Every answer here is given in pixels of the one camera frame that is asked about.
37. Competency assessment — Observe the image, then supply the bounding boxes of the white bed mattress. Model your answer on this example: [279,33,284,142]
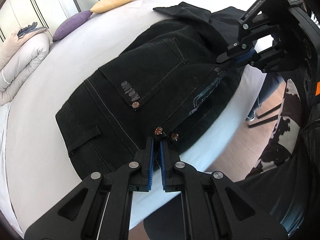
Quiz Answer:
[5,0,266,237]

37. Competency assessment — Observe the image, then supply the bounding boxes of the cream wardrobe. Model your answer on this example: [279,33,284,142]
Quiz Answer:
[1,0,79,42]

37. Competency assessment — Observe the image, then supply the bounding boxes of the yellow pillow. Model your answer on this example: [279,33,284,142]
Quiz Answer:
[90,0,134,14]

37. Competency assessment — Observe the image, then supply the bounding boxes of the purple pillow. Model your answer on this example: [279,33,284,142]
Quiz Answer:
[53,10,92,42]

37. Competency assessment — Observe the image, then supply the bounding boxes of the person's patterned torso clothing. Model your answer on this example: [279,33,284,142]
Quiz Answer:
[237,79,319,238]

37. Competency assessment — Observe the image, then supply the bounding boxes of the folded beige white duvet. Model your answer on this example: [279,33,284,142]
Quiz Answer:
[1,29,50,106]

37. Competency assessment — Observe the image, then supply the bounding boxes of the folded blue garment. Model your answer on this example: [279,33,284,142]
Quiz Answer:
[17,22,47,38]

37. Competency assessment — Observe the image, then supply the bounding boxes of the black denim pants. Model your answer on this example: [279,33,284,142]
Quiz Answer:
[56,2,244,179]

